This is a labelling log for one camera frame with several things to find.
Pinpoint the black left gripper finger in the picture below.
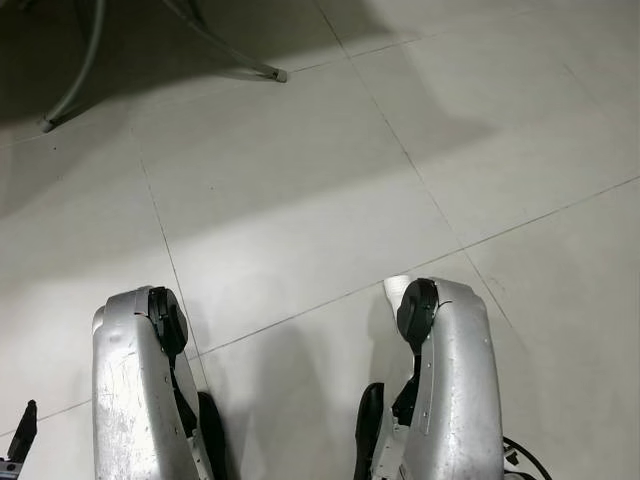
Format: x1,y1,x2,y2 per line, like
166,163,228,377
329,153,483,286
5,400,39,466

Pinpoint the grey metal chair frame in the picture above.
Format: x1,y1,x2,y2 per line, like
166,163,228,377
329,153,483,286
40,0,289,133

